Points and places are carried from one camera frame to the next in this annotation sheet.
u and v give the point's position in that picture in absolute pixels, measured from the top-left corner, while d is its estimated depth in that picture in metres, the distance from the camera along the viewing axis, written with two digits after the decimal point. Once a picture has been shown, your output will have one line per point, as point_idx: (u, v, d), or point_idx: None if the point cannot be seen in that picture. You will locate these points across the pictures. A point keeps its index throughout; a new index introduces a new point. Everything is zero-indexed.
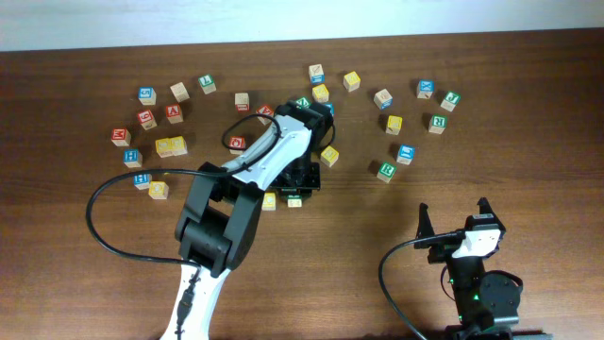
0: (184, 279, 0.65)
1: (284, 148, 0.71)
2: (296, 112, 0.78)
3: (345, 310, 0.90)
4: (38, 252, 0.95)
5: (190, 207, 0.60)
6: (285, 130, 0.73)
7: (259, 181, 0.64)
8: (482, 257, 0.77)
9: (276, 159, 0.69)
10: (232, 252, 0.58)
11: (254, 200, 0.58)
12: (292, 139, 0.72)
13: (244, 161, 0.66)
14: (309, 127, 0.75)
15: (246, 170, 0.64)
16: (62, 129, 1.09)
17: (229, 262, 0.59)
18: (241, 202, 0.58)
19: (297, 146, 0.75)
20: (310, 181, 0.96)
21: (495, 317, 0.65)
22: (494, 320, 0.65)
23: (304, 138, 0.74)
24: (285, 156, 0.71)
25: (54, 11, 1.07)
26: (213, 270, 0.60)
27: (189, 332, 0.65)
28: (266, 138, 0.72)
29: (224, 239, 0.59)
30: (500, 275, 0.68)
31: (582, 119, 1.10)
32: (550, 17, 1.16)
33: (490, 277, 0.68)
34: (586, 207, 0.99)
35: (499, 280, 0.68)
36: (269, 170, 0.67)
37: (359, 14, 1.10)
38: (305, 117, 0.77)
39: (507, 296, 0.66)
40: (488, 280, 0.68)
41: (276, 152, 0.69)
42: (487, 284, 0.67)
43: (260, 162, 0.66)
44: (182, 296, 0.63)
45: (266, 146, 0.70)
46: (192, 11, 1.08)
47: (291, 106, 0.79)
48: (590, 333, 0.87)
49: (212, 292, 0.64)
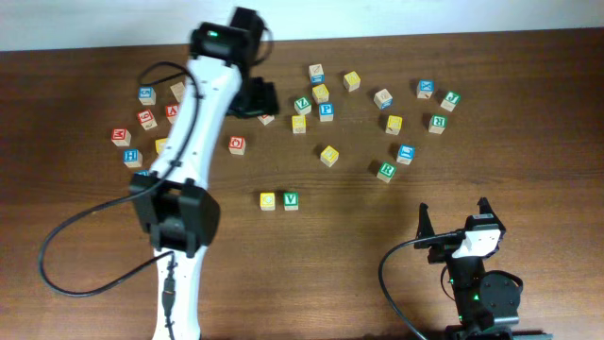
0: (161, 268, 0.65)
1: (212, 103, 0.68)
2: (213, 53, 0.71)
3: (344, 310, 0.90)
4: (39, 252, 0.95)
5: (142, 213, 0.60)
6: (204, 83, 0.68)
7: (194, 173, 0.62)
8: (482, 257, 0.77)
9: (206, 126, 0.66)
10: (203, 235, 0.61)
11: (196, 198, 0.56)
12: (216, 89, 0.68)
13: (173, 153, 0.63)
14: (229, 64, 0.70)
15: (177, 166, 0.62)
16: (62, 129, 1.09)
17: (204, 241, 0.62)
18: (183, 203, 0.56)
19: (226, 93, 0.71)
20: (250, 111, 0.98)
21: (495, 317, 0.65)
22: (494, 320, 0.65)
23: (232, 76, 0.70)
24: (215, 110, 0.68)
25: (55, 11, 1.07)
26: (188, 252, 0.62)
27: (178, 322, 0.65)
28: (188, 103, 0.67)
29: (190, 230, 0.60)
30: (500, 275, 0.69)
31: (582, 119, 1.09)
32: (549, 18, 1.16)
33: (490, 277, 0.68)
34: (586, 207, 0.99)
35: (498, 280, 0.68)
36: (201, 150, 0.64)
37: (359, 13, 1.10)
38: (222, 51, 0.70)
39: (507, 296, 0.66)
40: (489, 280, 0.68)
41: (202, 120, 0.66)
42: (487, 284, 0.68)
43: (190, 147, 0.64)
44: (164, 286, 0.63)
45: (190, 113, 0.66)
46: (192, 11, 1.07)
47: (201, 50, 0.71)
48: (590, 334, 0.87)
49: (192, 274, 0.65)
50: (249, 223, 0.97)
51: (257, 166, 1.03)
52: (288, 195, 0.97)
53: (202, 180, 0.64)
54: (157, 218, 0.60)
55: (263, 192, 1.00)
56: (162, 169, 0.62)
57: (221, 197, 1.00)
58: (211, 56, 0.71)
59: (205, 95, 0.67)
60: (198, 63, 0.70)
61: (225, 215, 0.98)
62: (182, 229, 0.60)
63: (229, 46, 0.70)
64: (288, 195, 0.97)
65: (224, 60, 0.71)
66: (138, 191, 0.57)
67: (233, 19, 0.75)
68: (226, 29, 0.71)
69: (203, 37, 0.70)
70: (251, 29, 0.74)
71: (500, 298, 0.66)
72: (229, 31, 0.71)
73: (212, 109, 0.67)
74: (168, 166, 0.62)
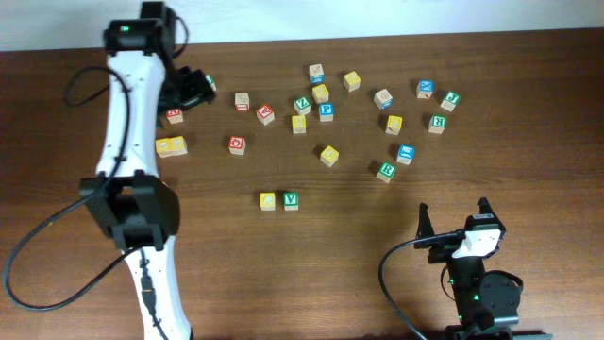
0: (134, 270, 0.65)
1: (142, 93, 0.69)
2: (130, 46, 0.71)
3: (345, 310, 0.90)
4: (38, 252, 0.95)
5: (99, 218, 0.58)
6: (131, 77, 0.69)
7: (141, 163, 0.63)
8: (482, 257, 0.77)
9: (142, 115, 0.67)
10: (166, 223, 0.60)
11: (149, 185, 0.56)
12: (142, 79, 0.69)
13: (115, 151, 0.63)
14: (150, 54, 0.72)
15: (123, 161, 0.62)
16: (61, 129, 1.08)
17: (170, 229, 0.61)
18: (138, 193, 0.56)
19: (155, 81, 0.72)
20: (190, 91, 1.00)
21: (495, 317, 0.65)
22: (494, 321, 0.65)
23: (154, 64, 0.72)
24: (147, 99, 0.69)
25: (58, 12, 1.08)
26: (157, 246, 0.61)
27: (166, 318, 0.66)
28: (117, 99, 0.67)
29: (152, 221, 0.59)
30: (500, 275, 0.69)
31: (581, 119, 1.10)
32: (548, 19, 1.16)
33: (490, 276, 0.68)
34: (586, 207, 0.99)
35: (498, 280, 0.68)
36: (142, 140, 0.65)
37: (359, 14, 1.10)
38: (140, 42, 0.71)
39: (508, 296, 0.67)
40: (489, 280, 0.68)
41: (137, 110, 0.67)
42: (487, 285, 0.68)
43: (130, 141, 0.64)
44: (142, 286, 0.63)
45: (122, 109, 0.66)
46: (192, 11, 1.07)
47: (117, 46, 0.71)
48: (590, 334, 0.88)
49: (167, 267, 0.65)
50: (249, 223, 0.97)
51: (257, 166, 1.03)
52: (288, 195, 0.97)
53: (151, 169, 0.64)
54: (116, 218, 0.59)
55: (263, 192, 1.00)
56: (109, 169, 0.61)
57: (221, 197, 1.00)
58: (128, 49, 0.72)
59: (134, 89, 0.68)
60: (117, 59, 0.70)
61: (226, 215, 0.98)
62: (144, 223, 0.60)
63: (145, 37, 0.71)
64: (288, 195, 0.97)
65: (142, 51, 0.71)
66: (90, 194, 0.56)
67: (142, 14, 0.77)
68: (134, 23, 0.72)
69: (115, 34, 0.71)
70: (161, 20, 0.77)
71: (500, 298, 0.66)
72: (140, 24, 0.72)
73: (143, 98, 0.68)
74: (114, 162, 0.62)
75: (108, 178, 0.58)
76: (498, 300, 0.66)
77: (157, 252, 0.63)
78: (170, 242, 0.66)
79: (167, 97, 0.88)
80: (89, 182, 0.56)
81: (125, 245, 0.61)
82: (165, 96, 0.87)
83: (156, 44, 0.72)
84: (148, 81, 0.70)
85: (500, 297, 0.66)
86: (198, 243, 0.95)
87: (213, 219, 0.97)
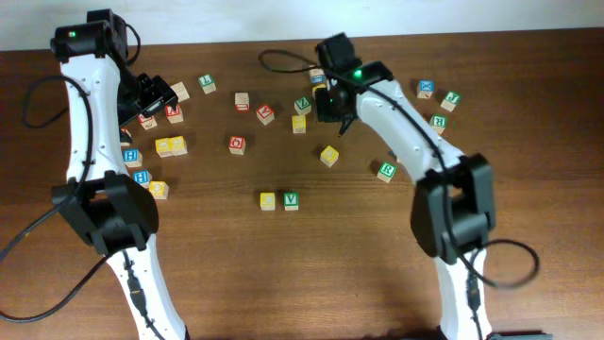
0: (120, 274, 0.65)
1: (101, 95, 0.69)
2: (82, 51, 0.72)
3: (345, 310, 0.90)
4: (36, 253, 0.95)
5: (75, 225, 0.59)
6: (87, 81, 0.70)
7: (110, 165, 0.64)
8: (373, 97, 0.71)
9: (107, 116, 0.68)
10: (143, 221, 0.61)
11: (122, 183, 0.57)
12: (99, 81, 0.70)
13: (82, 154, 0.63)
14: (102, 55, 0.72)
15: (92, 163, 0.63)
16: (59, 128, 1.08)
17: (148, 228, 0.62)
18: (110, 194, 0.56)
19: (113, 81, 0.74)
20: (151, 94, 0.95)
21: (345, 50, 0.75)
22: (350, 59, 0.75)
23: (109, 65, 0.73)
24: (107, 101, 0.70)
25: (54, 13, 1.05)
26: (138, 246, 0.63)
27: (159, 318, 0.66)
28: (75, 102, 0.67)
29: (129, 221, 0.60)
30: (348, 50, 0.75)
31: (581, 120, 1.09)
32: (548, 19, 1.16)
33: (370, 94, 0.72)
34: (587, 208, 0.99)
35: (378, 96, 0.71)
36: (108, 140, 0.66)
37: (359, 13, 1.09)
38: (90, 45, 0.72)
39: (475, 186, 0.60)
40: (331, 49, 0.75)
41: (98, 112, 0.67)
42: (346, 56, 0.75)
43: (96, 143, 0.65)
44: (129, 287, 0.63)
45: (80, 111, 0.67)
46: (192, 12, 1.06)
47: (68, 52, 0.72)
48: (590, 333, 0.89)
49: (153, 267, 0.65)
50: (250, 223, 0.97)
51: (257, 166, 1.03)
52: (288, 195, 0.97)
53: (121, 166, 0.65)
54: (94, 224, 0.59)
55: (263, 192, 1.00)
56: (79, 173, 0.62)
57: (221, 197, 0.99)
58: (80, 54, 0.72)
59: (92, 92, 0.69)
60: (71, 65, 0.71)
61: (225, 216, 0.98)
62: (123, 224, 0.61)
63: (94, 39, 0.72)
64: (288, 195, 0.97)
65: (93, 53, 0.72)
66: (60, 201, 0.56)
67: (88, 21, 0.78)
68: (77, 25, 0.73)
69: (62, 39, 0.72)
70: (109, 22, 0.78)
71: (479, 201, 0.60)
72: (87, 27, 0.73)
73: (103, 100, 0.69)
74: (83, 166, 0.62)
75: (78, 182, 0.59)
76: (473, 191, 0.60)
77: (141, 252, 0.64)
78: (154, 241, 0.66)
79: (125, 102, 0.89)
80: (58, 190, 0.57)
81: (106, 249, 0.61)
82: (125, 101, 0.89)
83: (107, 45, 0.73)
84: (106, 83, 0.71)
85: (483, 198, 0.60)
86: (198, 243, 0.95)
87: (213, 219, 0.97)
